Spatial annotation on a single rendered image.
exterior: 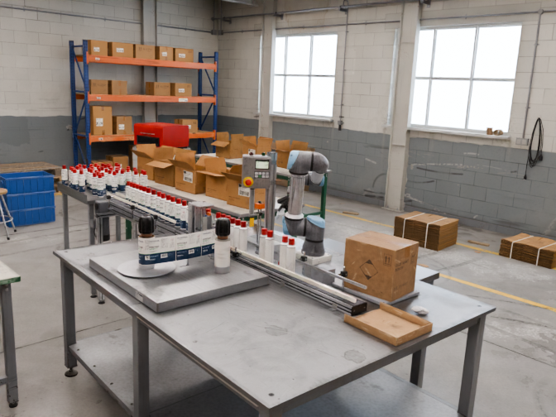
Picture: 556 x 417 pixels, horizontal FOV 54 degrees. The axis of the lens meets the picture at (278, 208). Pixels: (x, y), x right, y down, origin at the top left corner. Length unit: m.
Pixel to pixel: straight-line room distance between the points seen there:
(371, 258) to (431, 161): 5.98
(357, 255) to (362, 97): 6.76
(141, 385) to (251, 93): 9.11
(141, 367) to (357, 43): 7.61
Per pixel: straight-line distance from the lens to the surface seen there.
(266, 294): 2.85
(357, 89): 9.54
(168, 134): 8.59
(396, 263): 2.77
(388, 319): 2.66
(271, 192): 3.24
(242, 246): 3.28
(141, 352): 2.82
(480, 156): 8.33
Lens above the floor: 1.88
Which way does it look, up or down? 13 degrees down
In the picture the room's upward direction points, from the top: 3 degrees clockwise
